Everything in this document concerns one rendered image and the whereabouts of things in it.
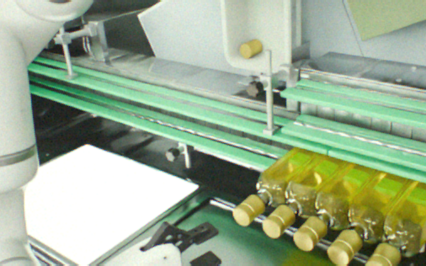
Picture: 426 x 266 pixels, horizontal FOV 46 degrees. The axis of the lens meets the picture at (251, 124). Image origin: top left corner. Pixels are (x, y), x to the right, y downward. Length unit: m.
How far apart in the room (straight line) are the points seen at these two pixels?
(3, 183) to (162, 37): 0.91
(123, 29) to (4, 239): 1.17
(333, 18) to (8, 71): 0.70
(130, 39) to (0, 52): 1.27
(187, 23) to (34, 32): 0.72
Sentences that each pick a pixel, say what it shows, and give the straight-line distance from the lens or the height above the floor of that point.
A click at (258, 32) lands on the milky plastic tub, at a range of 1.15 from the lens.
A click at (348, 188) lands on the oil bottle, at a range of 0.83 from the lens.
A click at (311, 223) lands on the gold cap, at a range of 0.77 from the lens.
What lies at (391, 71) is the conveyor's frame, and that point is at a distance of 0.97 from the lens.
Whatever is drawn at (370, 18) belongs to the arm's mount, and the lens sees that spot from 0.93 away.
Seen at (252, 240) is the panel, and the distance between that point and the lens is 0.97.
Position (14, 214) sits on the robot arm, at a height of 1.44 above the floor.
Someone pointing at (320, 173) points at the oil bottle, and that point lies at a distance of 0.87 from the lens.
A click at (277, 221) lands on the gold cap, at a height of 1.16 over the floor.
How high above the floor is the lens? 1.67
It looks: 46 degrees down
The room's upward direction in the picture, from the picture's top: 123 degrees counter-clockwise
